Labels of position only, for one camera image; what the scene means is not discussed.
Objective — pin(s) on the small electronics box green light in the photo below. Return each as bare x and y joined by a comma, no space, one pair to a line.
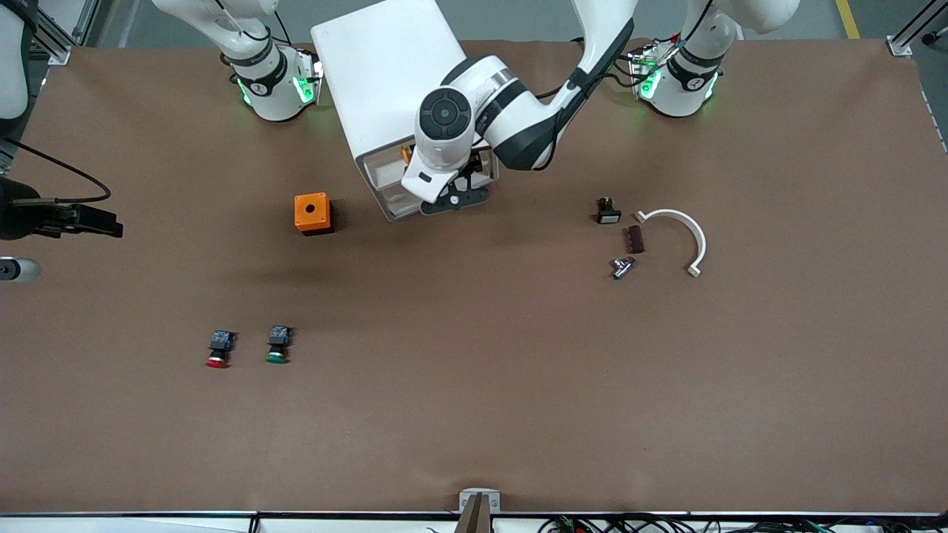
309,78
644,78

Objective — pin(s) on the brown terminal block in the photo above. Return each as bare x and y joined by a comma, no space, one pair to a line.
635,239

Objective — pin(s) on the orange box with hole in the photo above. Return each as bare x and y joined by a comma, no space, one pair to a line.
311,213

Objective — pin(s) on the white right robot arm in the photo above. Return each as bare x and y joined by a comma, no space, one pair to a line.
266,96

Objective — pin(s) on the green push button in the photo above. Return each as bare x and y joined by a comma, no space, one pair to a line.
278,345

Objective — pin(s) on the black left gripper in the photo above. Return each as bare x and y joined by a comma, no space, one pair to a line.
475,166

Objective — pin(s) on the black switch with white face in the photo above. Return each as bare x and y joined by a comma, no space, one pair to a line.
609,213

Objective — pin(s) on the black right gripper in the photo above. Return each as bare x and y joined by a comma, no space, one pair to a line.
16,219

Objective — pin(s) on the red push button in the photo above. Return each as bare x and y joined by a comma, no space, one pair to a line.
219,349

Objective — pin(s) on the beige plastic drawer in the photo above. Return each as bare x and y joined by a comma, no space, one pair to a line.
392,176
404,209

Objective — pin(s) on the white curved plastic clamp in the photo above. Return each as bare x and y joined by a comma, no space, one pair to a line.
696,233

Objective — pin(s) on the silver metal fitting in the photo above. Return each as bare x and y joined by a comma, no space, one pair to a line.
622,267

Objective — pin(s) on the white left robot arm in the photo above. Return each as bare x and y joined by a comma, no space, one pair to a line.
444,115

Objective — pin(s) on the white drawer cabinet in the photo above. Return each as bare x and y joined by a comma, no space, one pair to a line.
370,74

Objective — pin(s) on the grey metal bracket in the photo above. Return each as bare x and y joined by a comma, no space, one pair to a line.
479,500

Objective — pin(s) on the aluminium profile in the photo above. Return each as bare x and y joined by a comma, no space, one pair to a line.
907,33
63,33

